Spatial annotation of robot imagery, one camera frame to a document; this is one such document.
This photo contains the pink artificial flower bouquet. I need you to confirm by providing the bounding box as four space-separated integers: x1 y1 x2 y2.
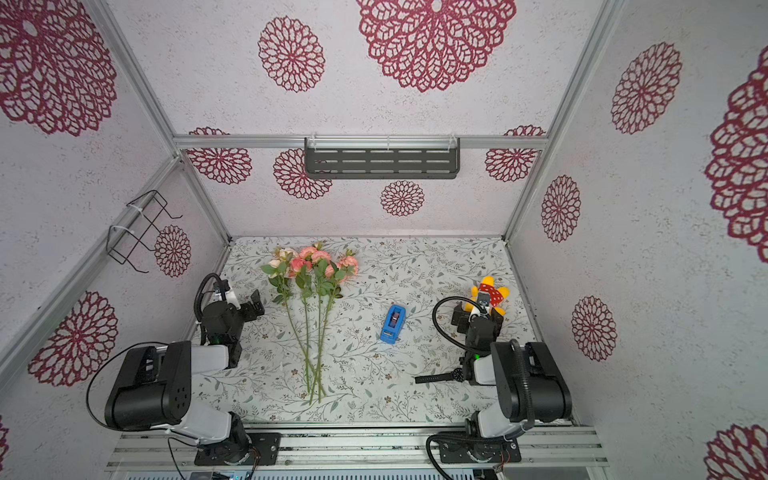
261 242 359 405

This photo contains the blue tape dispenser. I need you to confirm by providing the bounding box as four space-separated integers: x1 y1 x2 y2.
380 305 406 345

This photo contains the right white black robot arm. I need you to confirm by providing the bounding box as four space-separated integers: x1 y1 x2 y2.
449 304 572 439

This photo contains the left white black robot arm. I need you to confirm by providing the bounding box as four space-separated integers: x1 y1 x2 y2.
104 291 265 465

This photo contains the yellow plush toy red hat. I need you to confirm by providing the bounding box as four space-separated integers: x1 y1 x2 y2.
471 276 510 316

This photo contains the black wristwatch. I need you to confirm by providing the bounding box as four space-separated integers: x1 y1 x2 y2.
414 368 465 384

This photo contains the right black corrugated cable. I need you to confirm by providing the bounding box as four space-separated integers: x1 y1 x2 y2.
424 295 536 480

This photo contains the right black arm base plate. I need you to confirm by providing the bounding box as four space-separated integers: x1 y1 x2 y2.
435 431 522 464

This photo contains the black wire wall rack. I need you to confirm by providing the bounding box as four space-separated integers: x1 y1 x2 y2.
104 189 182 274

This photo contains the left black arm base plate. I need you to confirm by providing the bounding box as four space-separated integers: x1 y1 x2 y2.
193 433 281 467

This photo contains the grey wall shelf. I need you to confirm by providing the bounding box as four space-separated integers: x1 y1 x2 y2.
304 137 461 180

